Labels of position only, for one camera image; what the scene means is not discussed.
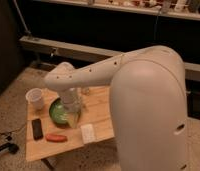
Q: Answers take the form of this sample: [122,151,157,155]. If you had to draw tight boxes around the orange carrot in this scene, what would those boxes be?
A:
[45,134,68,142]

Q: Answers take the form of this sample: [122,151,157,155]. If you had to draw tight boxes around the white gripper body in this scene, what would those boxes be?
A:
[58,88,81,113]

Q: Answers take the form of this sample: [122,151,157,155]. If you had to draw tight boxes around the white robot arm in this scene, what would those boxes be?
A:
[45,45,189,171]

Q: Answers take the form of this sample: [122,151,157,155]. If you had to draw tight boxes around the long wooden shelf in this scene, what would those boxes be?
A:
[35,0,200,21]

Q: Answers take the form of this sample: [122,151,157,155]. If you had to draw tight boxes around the green bowl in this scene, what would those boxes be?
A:
[49,98,68,125]

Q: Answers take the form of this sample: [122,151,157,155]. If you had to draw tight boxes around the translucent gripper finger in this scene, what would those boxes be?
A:
[81,87,90,95]
[67,113,80,128]

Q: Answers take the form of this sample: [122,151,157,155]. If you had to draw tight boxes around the white sponge block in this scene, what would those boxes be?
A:
[81,124,96,144]

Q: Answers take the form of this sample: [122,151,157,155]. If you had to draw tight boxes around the black cable on floor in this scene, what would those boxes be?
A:
[0,123,28,157]

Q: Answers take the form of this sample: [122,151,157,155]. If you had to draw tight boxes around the small wooden table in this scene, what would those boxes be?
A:
[26,87,117,167]

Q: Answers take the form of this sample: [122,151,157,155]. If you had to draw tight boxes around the low metal rail base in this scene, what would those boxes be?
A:
[19,36,200,82]

